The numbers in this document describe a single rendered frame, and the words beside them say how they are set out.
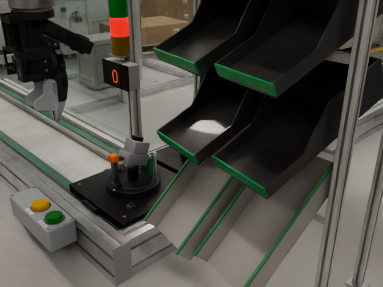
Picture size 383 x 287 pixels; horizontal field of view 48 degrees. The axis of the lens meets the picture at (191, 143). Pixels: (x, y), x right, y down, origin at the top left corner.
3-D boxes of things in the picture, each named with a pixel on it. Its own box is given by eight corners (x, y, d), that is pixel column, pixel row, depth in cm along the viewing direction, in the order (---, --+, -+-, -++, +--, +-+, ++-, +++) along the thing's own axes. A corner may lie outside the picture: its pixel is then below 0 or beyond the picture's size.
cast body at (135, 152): (127, 165, 105) (133, 138, 103) (117, 159, 108) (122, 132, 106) (153, 165, 111) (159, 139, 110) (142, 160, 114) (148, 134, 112)
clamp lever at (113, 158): (114, 184, 105) (111, 157, 102) (110, 181, 107) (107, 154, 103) (126, 179, 108) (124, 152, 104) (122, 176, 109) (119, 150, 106)
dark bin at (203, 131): (198, 165, 75) (182, 134, 70) (161, 139, 85) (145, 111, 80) (308, 77, 82) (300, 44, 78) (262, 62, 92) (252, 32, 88)
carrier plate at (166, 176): (122, 231, 97) (122, 223, 96) (69, 191, 112) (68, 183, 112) (199, 192, 112) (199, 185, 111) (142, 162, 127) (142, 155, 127)
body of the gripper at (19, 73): (7, 78, 79) (-6, 9, 74) (51, 69, 84) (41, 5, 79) (25, 87, 74) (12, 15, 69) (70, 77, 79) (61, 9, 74)
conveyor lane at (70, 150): (126, 262, 101) (123, 227, 96) (-10, 148, 156) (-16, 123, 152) (211, 214, 118) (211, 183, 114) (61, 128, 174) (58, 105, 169)
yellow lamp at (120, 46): (118, 56, 116) (117, 38, 114) (108, 53, 119) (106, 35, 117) (134, 53, 119) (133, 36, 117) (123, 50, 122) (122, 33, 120)
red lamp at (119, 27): (117, 37, 113) (115, 19, 111) (106, 35, 117) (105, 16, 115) (133, 35, 117) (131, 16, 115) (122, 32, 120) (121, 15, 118)
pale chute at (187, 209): (190, 261, 82) (175, 254, 79) (157, 227, 92) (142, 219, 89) (276, 143, 83) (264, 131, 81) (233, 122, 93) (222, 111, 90)
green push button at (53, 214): (51, 229, 97) (49, 221, 96) (43, 221, 100) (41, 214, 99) (66, 222, 99) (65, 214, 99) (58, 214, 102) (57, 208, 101)
